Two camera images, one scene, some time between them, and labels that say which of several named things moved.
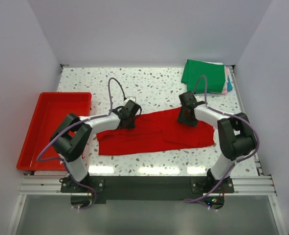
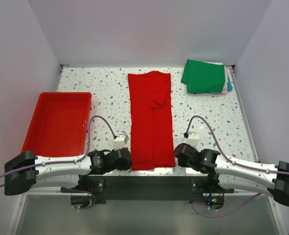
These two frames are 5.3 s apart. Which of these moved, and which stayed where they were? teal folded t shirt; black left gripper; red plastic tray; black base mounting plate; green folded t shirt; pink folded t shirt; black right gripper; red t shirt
Moved: black left gripper; black right gripper; red t shirt
Stayed: red plastic tray; green folded t shirt; teal folded t shirt; black base mounting plate; pink folded t shirt
